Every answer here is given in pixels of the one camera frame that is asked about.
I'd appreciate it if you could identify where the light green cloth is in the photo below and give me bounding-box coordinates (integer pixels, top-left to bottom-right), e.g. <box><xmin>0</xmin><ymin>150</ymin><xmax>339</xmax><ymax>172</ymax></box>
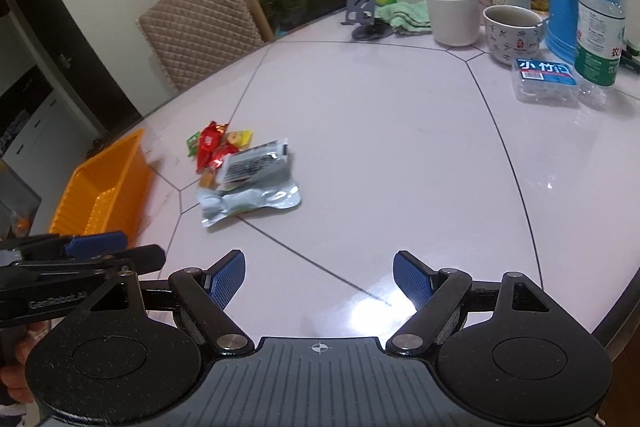
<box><xmin>375</xmin><ymin>1</ymin><xmax>432</xmax><ymax>34</ymax></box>

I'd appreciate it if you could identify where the white patterned mug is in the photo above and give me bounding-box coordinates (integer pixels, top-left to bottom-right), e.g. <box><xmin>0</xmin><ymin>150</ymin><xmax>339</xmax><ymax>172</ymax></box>
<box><xmin>481</xmin><ymin>4</ymin><xmax>551</xmax><ymax>68</ymax></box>

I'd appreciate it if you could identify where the grey labelled foil packet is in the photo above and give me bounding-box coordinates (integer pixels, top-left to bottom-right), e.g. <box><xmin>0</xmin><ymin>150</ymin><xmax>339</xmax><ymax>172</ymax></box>
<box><xmin>217</xmin><ymin>138</ymin><xmax>293</xmax><ymax>186</ymax></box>

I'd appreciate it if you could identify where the orange plastic basket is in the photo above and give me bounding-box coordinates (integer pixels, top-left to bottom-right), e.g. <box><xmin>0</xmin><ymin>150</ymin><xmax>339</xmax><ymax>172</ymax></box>
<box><xmin>48</xmin><ymin>128</ymin><xmax>156</xmax><ymax>250</ymax></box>

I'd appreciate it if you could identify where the blue labelled toothpick box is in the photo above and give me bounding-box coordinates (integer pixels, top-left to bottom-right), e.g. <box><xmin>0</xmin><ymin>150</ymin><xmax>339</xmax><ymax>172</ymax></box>
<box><xmin>511</xmin><ymin>57</ymin><xmax>581</xmax><ymax>106</ymax></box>

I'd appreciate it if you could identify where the grey phone stand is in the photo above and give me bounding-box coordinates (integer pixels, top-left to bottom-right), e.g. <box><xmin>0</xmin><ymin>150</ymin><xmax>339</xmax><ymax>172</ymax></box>
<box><xmin>341</xmin><ymin>0</ymin><xmax>396</xmax><ymax>42</ymax></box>

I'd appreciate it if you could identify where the white cabinet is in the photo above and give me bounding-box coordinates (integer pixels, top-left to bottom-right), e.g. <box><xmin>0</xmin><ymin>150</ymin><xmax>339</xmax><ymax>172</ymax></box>
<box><xmin>0</xmin><ymin>84</ymin><xmax>103</xmax><ymax>180</ymax></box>

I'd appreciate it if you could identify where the quilted beige chair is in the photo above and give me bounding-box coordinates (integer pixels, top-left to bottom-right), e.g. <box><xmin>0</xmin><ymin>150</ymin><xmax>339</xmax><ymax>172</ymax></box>
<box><xmin>135</xmin><ymin>0</ymin><xmax>266</xmax><ymax>92</ymax></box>

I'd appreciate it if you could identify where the person's left hand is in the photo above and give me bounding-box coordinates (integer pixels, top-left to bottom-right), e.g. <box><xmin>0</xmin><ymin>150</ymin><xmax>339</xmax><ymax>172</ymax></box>
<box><xmin>0</xmin><ymin>341</ymin><xmax>34</xmax><ymax>406</ymax></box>

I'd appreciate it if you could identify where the plain white cup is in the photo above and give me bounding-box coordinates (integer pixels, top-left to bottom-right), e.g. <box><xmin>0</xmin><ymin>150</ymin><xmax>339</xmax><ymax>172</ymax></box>
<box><xmin>424</xmin><ymin>0</ymin><xmax>480</xmax><ymax>48</ymax></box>

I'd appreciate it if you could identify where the yellow biscuit packet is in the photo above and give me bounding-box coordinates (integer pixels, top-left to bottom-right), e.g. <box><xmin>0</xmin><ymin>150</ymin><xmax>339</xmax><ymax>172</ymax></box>
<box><xmin>225</xmin><ymin>130</ymin><xmax>254</xmax><ymax>150</ymax></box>

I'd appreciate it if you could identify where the dark door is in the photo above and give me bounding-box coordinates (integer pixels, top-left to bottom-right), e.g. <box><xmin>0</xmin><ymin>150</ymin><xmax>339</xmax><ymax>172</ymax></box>
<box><xmin>7</xmin><ymin>0</ymin><xmax>144</xmax><ymax>120</ymax></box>

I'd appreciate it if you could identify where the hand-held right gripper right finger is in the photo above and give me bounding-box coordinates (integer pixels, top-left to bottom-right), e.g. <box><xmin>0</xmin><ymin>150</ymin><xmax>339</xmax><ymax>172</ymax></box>
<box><xmin>387</xmin><ymin>250</ymin><xmax>563</xmax><ymax>356</ymax></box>

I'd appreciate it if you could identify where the red candy packet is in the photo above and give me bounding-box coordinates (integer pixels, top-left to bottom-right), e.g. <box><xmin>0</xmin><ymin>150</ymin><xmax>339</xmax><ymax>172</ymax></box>
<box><xmin>196</xmin><ymin>122</ymin><xmax>230</xmax><ymax>173</ymax></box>
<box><xmin>207</xmin><ymin>142</ymin><xmax>240</xmax><ymax>170</ymax></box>

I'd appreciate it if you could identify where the clear plastic water bottle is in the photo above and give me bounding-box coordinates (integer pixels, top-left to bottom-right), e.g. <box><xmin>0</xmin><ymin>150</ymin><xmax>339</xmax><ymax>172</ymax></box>
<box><xmin>572</xmin><ymin>0</ymin><xmax>628</xmax><ymax>108</ymax></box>

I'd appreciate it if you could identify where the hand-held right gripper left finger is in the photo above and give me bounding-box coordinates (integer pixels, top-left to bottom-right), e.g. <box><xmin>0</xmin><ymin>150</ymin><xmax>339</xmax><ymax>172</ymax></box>
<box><xmin>75</xmin><ymin>249</ymin><xmax>254</xmax><ymax>354</ymax></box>

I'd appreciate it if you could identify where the plain silver foil packet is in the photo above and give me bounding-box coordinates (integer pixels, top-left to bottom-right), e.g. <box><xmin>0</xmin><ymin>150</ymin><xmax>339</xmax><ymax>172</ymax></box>
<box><xmin>196</xmin><ymin>177</ymin><xmax>304</xmax><ymax>228</ymax></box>

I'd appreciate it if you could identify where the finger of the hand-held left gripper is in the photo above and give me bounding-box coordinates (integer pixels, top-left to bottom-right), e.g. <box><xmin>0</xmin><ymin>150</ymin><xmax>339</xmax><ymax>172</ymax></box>
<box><xmin>0</xmin><ymin>231</ymin><xmax>129</xmax><ymax>261</ymax></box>
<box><xmin>10</xmin><ymin>245</ymin><xmax>166</xmax><ymax>281</ymax></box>

